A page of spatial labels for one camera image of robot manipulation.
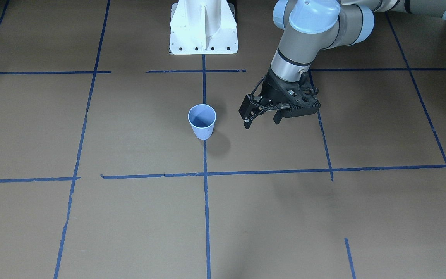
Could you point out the light blue ribbed cup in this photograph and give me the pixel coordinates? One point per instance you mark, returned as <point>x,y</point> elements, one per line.
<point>202,118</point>

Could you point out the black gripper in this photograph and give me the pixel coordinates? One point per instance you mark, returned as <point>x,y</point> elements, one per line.
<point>272,92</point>

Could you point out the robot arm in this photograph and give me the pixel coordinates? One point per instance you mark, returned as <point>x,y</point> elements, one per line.
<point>310,26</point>

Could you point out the white pedestal column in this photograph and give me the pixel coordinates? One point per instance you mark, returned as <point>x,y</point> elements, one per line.
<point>203,27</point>

